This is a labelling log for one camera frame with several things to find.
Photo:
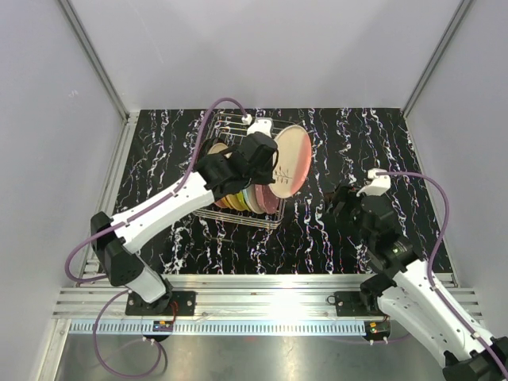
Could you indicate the orange dotted scalloped plate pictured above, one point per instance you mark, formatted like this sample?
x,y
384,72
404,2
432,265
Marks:
x,y
228,203

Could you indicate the white slotted cable duct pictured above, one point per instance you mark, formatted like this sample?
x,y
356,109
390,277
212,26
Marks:
x,y
223,328

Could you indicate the pink scalloped bottom plate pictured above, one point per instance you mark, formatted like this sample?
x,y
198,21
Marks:
x,y
266,199

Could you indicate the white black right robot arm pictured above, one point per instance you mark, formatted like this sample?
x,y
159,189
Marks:
x,y
404,288

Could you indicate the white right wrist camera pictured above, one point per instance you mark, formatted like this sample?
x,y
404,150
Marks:
x,y
379,183

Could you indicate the green dotted scalloped plate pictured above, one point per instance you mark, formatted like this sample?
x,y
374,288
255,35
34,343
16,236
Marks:
x,y
240,199

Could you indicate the aluminium frame post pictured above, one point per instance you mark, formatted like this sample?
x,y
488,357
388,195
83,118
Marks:
x,y
457,19
71,15

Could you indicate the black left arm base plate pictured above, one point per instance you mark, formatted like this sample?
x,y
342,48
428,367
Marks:
x,y
181,303

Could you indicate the right green circuit board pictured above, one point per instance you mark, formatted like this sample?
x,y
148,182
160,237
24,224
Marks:
x,y
378,330

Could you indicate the cream beige floral plate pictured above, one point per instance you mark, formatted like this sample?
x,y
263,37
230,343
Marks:
x,y
249,195

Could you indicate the left green circuit board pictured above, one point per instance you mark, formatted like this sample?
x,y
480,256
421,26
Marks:
x,y
162,326

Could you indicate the right aluminium frame post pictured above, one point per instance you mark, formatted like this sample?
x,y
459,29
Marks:
x,y
457,19

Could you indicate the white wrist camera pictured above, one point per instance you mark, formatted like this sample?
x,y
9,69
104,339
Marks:
x,y
379,183
262,125

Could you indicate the green circuit board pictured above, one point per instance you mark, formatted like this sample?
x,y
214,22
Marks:
x,y
378,330
162,326

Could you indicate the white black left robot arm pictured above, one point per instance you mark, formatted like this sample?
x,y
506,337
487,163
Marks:
x,y
117,240

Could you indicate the cream pink branch plate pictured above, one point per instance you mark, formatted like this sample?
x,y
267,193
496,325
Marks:
x,y
293,164

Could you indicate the metal wire dish rack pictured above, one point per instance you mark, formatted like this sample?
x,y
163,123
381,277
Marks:
x,y
227,127

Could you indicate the aluminium mounting rail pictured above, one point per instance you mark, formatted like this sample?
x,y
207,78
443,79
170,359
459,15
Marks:
x,y
224,297

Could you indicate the left aluminium frame post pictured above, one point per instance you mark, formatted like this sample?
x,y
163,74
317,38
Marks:
x,y
71,15

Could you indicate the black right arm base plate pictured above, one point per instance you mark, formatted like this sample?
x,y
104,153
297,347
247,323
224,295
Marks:
x,y
349,303

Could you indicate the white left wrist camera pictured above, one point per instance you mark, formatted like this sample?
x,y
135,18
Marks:
x,y
262,125

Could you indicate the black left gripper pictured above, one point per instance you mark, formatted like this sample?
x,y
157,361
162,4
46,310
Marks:
x,y
268,177

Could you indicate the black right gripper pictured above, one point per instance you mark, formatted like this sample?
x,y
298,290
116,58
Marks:
x,y
348,195

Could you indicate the cream pink floral plate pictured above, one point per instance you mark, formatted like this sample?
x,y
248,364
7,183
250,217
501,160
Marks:
x,y
220,148

